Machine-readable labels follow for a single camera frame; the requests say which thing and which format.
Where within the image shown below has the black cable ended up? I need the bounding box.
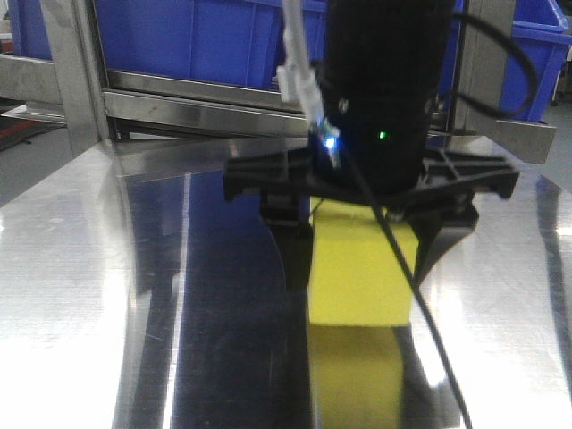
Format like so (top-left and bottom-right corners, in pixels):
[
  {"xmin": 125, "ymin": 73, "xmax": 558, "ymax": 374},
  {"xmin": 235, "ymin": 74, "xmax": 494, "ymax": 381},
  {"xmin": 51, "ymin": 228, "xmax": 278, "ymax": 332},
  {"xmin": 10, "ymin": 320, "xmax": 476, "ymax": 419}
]
[{"xmin": 332, "ymin": 12, "xmax": 539, "ymax": 429}]

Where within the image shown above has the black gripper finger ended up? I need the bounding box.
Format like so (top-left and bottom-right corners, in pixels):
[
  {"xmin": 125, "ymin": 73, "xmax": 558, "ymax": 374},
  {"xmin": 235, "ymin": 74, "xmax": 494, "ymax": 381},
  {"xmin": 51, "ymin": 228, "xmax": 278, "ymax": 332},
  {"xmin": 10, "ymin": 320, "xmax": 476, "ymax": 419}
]
[
  {"xmin": 260, "ymin": 192, "xmax": 313, "ymax": 290},
  {"xmin": 405, "ymin": 203, "xmax": 479, "ymax": 286}
]

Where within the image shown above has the stainless steel shelf rack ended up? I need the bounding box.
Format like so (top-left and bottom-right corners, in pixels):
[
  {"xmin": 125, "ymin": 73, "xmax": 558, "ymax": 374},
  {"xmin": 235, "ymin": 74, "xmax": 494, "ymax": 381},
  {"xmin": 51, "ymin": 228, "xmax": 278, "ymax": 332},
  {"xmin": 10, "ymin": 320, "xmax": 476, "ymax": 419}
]
[{"xmin": 0, "ymin": 0, "xmax": 558, "ymax": 165}]

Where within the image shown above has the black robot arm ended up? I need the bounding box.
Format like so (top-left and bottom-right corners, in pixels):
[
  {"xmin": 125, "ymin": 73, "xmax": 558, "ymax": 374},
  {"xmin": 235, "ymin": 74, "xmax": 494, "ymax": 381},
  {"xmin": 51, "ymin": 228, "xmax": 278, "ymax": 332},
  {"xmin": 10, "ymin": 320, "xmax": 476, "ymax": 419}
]
[{"xmin": 223, "ymin": 1, "xmax": 539, "ymax": 290}]

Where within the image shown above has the blue bin behind post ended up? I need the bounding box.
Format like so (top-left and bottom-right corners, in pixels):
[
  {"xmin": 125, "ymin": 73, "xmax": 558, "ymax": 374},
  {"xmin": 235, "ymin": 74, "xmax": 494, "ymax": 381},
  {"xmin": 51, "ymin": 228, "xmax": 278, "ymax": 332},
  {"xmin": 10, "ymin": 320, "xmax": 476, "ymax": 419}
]
[{"xmin": 8, "ymin": 0, "xmax": 330, "ymax": 90}]

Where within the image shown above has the yellow foam block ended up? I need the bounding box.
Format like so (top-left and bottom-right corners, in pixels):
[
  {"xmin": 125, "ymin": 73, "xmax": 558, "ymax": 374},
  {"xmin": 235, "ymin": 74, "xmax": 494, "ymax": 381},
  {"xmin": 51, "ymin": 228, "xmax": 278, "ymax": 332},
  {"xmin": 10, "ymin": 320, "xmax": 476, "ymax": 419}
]
[{"xmin": 308, "ymin": 198, "xmax": 413, "ymax": 327}]

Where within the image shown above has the white ethernet cable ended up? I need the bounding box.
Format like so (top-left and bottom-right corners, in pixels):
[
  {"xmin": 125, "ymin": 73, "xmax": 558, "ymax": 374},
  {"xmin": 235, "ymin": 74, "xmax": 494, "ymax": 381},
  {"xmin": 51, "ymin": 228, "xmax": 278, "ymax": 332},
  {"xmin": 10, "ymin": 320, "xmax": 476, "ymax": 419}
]
[{"xmin": 276, "ymin": 0, "xmax": 343, "ymax": 169}]

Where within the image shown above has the blue bin right side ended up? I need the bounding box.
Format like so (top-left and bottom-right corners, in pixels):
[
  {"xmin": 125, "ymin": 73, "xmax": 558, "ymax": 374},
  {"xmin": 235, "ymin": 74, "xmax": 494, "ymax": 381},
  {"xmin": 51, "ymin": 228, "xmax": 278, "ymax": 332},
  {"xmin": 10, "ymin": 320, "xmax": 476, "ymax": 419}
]
[{"xmin": 442, "ymin": 1, "xmax": 571, "ymax": 122}]

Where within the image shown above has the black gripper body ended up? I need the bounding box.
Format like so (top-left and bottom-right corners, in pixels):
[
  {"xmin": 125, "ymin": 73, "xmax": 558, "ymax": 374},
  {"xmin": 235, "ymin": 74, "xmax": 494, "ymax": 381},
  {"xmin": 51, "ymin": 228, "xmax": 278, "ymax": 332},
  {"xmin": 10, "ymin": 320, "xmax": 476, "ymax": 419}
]
[{"xmin": 223, "ymin": 147, "xmax": 519, "ymax": 218}]

